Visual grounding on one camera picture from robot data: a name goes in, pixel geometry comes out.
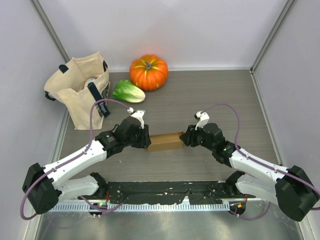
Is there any beige canvas tote bag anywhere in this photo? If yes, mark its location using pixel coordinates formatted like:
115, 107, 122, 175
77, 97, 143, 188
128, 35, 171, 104
44, 52, 110, 130

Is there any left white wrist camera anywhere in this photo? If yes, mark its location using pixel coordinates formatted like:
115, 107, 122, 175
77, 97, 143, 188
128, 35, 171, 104
127, 107, 146, 129

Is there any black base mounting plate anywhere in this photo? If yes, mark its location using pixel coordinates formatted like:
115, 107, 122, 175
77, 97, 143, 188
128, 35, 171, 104
77, 180, 257, 205

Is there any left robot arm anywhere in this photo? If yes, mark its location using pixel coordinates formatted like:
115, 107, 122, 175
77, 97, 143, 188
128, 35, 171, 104
22, 116, 151, 215

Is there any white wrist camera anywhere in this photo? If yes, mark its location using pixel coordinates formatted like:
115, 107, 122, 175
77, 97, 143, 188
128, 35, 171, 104
194, 111, 210, 130
127, 107, 146, 129

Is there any green lettuce head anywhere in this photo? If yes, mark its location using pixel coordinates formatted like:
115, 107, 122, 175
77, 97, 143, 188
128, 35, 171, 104
112, 79, 146, 103

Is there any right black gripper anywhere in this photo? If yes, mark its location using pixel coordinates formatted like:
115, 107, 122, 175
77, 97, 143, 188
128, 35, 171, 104
179, 122, 215, 152

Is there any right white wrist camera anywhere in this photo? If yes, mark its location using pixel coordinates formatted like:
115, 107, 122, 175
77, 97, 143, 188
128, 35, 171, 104
194, 111, 210, 130

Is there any brown cardboard paper box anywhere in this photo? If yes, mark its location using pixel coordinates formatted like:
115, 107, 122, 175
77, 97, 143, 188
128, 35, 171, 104
147, 132, 184, 152

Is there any orange pumpkin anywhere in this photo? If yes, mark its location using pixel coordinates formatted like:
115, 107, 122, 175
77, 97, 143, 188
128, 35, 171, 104
129, 54, 169, 91

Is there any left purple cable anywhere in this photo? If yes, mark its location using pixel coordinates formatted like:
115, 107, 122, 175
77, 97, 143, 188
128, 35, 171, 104
19, 98, 133, 221

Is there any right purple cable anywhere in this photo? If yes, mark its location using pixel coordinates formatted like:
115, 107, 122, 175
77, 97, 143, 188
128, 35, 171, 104
203, 103, 320, 221

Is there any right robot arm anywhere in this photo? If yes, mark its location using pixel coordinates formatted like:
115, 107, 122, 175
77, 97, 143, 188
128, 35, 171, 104
180, 123, 320, 222

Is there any purple cable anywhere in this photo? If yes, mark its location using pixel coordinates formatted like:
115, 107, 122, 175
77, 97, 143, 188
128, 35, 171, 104
203, 103, 320, 221
19, 98, 133, 221

